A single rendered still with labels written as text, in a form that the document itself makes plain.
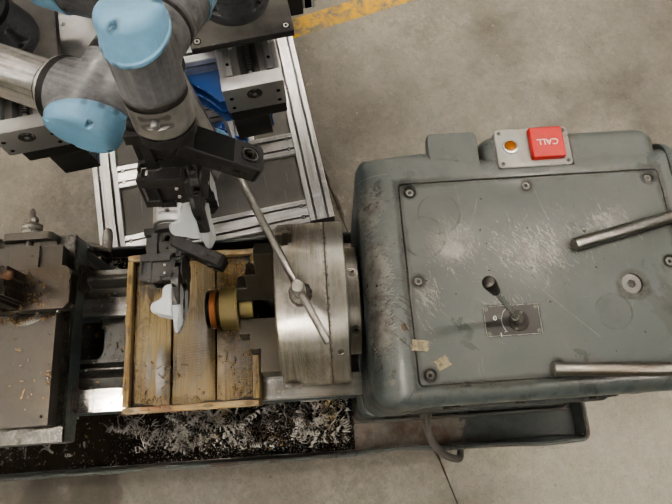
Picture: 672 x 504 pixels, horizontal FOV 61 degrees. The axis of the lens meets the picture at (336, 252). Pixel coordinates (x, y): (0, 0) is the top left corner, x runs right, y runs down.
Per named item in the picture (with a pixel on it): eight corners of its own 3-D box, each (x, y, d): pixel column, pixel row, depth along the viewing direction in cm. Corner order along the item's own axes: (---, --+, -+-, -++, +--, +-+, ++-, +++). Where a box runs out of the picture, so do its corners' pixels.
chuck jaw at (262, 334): (297, 314, 109) (299, 376, 104) (298, 323, 114) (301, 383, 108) (238, 318, 109) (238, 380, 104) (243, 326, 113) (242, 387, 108)
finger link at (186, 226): (178, 248, 85) (164, 196, 79) (218, 245, 85) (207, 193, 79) (175, 261, 83) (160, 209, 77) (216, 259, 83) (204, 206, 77)
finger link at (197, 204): (200, 219, 82) (188, 167, 77) (213, 218, 82) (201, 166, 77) (196, 239, 79) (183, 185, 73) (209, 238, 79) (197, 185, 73)
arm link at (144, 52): (179, -16, 59) (144, 31, 55) (201, 73, 68) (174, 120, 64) (110, -24, 61) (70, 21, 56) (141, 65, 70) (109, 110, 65)
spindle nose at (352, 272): (354, 257, 125) (359, 236, 105) (362, 354, 121) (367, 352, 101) (341, 258, 125) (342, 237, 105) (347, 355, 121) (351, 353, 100)
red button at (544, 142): (557, 130, 105) (561, 125, 103) (563, 160, 103) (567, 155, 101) (524, 132, 105) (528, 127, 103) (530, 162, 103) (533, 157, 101)
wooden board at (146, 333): (258, 252, 138) (256, 247, 134) (262, 406, 128) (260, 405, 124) (133, 260, 138) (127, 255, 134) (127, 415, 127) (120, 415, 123)
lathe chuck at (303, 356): (324, 241, 131) (321, 202, 100) (332, 381, 125) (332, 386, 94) (284, 243, 131) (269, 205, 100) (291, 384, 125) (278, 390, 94)
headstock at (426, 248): (588, 201, 142) (677, 120, 105) (630, 399, 128) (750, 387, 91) (349, 216, 141) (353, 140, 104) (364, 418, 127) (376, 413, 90)
